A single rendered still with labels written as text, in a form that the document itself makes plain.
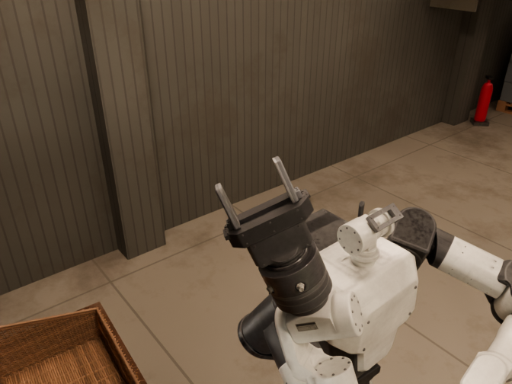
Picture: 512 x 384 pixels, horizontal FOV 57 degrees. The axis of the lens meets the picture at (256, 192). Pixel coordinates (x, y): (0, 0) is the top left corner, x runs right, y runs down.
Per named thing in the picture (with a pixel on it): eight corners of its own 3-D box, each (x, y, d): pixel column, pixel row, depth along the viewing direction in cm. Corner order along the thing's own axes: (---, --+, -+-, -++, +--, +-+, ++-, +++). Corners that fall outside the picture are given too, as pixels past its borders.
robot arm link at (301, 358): (269, 312, 70) (294, 396, 71) (326, 303, 66) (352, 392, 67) (282, 296, 76) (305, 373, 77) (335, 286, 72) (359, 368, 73)
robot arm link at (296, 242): (219, 216, 67) (253, 280, 72) (225, 249, 59) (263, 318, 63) (299, 179, 67) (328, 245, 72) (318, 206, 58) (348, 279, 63)
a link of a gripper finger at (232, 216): (221, 189, 59) (241, 228, 62) (219, 180, 62) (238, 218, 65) (209, 194, 59) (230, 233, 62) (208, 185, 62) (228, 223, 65)
